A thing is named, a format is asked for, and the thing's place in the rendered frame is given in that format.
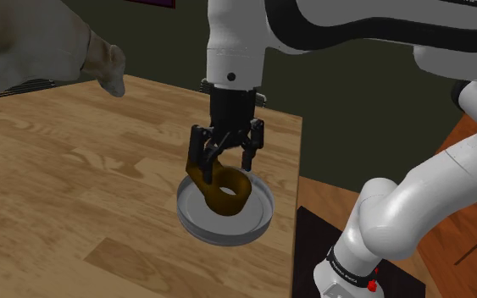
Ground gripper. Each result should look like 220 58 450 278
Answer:
188 84 266 185

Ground grey shallow dish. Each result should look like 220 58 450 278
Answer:
175 166 276 248

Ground wooden table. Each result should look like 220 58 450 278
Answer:
0 74 304 298

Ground beige cloth bundle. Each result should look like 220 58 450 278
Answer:
0 0 127 118

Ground brown ring-shaped object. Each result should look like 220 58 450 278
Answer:
185 154 252 218

